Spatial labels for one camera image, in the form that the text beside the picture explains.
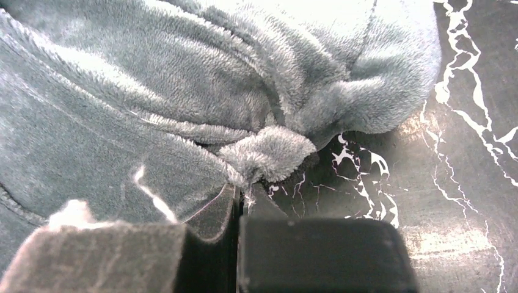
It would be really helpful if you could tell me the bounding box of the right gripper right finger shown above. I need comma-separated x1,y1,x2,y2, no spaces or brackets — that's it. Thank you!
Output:
237,184,419,292

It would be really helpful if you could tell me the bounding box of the zebra and grey pillowcase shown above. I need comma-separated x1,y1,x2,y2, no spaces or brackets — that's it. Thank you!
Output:
1,1,442,270

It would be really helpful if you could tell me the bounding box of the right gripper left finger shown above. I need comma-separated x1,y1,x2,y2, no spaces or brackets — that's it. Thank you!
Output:
1,184,239,292

